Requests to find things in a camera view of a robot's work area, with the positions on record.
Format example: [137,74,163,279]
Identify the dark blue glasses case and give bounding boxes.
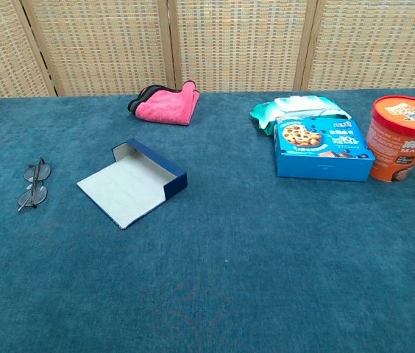
[77,138,188,230]

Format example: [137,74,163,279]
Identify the black-framed eyeglasses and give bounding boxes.
[17,157,52,213]

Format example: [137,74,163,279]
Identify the folded pink microfiber cloth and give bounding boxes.
[127,81,200,126]

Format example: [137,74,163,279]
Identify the teal blue table cloth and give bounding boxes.
[0,87,415,353]

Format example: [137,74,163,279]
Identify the green wet wipes pack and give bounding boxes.
[249,95,352,137]

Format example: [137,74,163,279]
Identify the woven bamboo folding screen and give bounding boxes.
[0,0,415,101]

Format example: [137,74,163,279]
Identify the orange instant noodle cup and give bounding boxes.
[365,95,415,183]

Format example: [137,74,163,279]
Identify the blue cookie box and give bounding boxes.
[273,116,376,183]

